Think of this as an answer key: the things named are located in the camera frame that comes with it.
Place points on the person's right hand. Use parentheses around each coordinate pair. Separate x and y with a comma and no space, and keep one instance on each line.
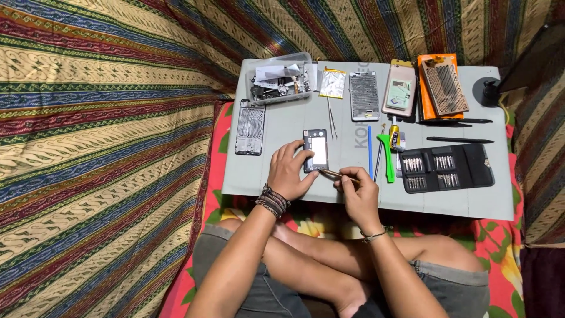
(362,201)

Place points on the person's left hand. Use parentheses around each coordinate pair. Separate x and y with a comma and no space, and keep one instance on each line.
(287,172)

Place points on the black phone frame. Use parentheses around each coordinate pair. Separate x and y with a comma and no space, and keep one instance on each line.
(318,152)

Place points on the blue plastic stick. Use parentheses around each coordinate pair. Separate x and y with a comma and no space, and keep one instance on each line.
(370,152)

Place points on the thin dark screwdriver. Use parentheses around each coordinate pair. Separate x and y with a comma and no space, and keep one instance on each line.
(378,154)

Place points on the green plastic pry tool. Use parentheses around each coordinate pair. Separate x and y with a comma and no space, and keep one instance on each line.
(388,159)

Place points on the black phone screen panel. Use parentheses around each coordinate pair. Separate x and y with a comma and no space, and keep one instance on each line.
(250,128)

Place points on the metal tweezers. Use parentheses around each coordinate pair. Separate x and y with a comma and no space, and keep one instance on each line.
(332,117)

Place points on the yellow glue tube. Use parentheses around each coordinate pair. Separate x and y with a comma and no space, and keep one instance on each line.
(394,134)

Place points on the grey work mat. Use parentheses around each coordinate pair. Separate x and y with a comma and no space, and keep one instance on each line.
(441,203)

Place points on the person's right leg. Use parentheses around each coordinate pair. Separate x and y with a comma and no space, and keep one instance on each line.
(423,251)

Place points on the person's leg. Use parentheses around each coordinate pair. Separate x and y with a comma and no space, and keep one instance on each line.
(423,251)
(304,274)

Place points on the person's left leg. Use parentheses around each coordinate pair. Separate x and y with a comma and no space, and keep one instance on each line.
(304,274)

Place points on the clear plastic parts container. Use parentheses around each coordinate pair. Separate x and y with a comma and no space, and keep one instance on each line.
(280,79)

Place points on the silver foil phone battery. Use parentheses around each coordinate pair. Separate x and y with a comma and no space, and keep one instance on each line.
(332,84)

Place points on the short black spudger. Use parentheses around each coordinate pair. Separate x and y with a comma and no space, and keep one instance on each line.
(446,125)

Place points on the orange flat box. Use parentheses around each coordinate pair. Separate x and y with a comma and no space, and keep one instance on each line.
(424,106)

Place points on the long black spudger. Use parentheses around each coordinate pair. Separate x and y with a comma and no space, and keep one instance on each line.
(468,120)
(459,140)

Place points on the black screwdriver bit case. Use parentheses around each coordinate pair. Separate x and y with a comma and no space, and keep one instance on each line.
(472,168)

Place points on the grey denim shorts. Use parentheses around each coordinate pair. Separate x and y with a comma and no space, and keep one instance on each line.
(459,291)

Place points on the pink phone back housing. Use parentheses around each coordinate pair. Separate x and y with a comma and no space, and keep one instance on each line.
(397,70)

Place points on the brown phone panel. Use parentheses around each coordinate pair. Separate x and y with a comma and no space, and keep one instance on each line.
(445,88)

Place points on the red floral mattress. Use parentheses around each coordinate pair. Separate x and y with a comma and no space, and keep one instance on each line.
(498,251)

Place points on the black desk lamp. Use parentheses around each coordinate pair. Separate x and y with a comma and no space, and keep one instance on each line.
(487,90)

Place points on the striped batik cloth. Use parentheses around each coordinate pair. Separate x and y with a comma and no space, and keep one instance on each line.
(110,132)

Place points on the dark maroon cloth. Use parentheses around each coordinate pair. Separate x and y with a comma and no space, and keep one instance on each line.
(543,282)

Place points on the white phone middle frame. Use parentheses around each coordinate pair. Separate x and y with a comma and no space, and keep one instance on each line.
(364,97)

